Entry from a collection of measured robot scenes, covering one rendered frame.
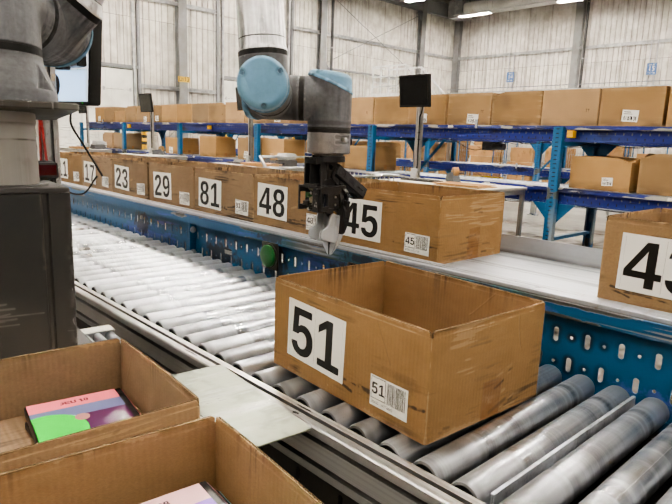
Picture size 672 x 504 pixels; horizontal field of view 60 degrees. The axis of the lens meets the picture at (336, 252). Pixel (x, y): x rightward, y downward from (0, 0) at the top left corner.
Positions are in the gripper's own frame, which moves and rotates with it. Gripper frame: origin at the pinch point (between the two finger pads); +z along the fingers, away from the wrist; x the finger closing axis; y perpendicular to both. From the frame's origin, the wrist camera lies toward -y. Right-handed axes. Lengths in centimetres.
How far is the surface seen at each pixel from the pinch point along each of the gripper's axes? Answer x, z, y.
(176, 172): -124, -8, -31
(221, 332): -15.8, 19.8, 18.0
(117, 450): 34, 10, 63
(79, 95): -93, -33, 17
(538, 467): 58, 20, 15
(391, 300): 11.3, 10.6, -7.6
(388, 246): -8.8, 4.0, -29.3
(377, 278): 8.5, 5.9, -5.7
